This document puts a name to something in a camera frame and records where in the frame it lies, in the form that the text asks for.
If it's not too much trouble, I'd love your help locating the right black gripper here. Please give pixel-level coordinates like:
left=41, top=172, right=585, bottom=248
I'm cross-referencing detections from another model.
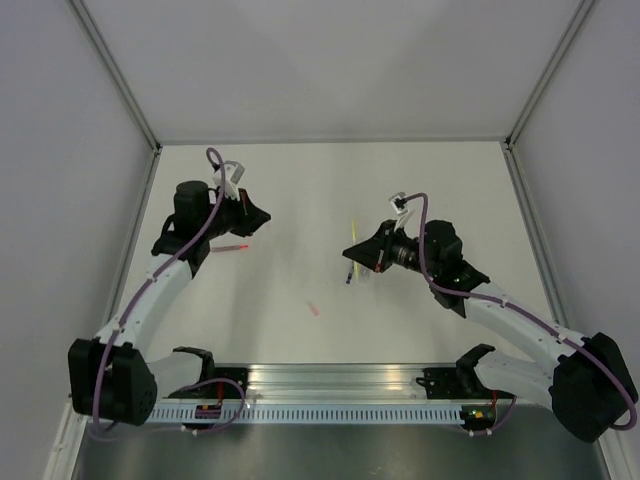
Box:
left=344, top=219, right=439, bottom=279

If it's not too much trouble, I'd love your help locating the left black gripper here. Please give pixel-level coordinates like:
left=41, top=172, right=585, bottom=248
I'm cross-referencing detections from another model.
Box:
left=201, top=188, right=270, bottom=241

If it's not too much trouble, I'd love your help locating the yellow highlighter pen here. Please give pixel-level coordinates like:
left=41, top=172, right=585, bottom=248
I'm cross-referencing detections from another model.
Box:
left=349, top=216, right=361, bottom=285

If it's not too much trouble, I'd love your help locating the pink highlighter pen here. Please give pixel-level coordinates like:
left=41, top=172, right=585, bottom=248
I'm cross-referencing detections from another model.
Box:
left=210, top=244, right=249, bottom=253

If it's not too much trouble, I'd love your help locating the orange marker with clear cap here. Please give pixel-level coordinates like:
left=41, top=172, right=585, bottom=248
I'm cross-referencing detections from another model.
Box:
left=357, top=266, right=371, bottom=283

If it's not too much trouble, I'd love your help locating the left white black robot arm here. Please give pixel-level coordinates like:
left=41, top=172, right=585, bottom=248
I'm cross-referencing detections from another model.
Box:
left=68, top=180, right=271, bottom=426

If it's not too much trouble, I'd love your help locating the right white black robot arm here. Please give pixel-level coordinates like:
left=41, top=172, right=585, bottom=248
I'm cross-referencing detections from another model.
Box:
left=342, top=220, right=639, bottom=443

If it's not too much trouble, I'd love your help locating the pink transparent pen cap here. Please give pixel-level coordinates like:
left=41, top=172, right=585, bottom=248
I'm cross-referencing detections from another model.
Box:
left=307, top=301, right=320, bottom=317

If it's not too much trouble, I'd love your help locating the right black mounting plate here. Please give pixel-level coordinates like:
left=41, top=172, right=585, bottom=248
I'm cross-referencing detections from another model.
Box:
left=422, top=367, right=466, bottom=400

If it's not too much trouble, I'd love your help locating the black mounting plate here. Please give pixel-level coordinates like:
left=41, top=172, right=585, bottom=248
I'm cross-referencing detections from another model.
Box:
left=215, top=366, right=249, bottom=402
left=422, top=367, right=466, bottom=400

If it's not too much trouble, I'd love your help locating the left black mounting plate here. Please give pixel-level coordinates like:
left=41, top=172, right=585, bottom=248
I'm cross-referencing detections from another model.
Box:
left=215, top=366, right=249, bottom=402

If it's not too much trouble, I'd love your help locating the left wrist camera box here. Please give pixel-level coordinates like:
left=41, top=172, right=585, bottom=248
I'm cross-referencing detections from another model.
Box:
left=213, top=161, right=245, bottom=200

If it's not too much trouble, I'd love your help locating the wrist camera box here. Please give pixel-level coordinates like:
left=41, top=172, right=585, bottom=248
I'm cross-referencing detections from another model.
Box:
left=389, top=192, right=414, bottom=231
left=213, top=161, right=245, bottom=200

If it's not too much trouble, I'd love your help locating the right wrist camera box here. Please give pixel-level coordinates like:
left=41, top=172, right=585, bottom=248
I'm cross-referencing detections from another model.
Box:
left=389, top=192, right=414, bottom=231

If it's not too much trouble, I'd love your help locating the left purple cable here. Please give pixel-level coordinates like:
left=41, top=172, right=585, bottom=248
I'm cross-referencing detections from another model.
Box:
left=88, top=147, right=249, bottom=443

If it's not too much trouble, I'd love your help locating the purple cable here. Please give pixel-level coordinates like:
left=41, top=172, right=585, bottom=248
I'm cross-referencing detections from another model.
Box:
left=399, top=192, right=639, bottom=436
left=88, top=147, right=249, bottom=443

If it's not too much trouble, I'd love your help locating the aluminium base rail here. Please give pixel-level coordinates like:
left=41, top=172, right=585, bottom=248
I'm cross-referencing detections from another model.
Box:
left=216, top=363, right=512, bottom=404

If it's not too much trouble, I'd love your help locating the right aluminium frame post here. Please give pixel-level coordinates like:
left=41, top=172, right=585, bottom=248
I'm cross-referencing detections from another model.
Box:
left=503, top=0, right=598, bottom=151

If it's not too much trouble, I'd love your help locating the aluminium frame post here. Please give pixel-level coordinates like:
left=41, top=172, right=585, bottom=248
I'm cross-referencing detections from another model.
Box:
left=67, top=0, right=161, bottom=154
left=503, top=0, right=598, bottom=151

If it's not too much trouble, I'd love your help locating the white slotted cable duct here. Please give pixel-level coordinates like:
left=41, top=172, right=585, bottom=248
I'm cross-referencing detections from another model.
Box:
left=148, top=403, right=463, bottom=425

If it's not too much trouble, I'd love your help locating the left aluminium frame post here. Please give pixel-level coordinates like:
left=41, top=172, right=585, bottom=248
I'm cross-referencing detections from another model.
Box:
left=67, top=0, right=161, bottom=154

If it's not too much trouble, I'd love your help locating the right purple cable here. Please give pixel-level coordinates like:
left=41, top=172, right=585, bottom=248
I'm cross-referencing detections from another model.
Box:
left=399, top=192, right=639, bottom=436

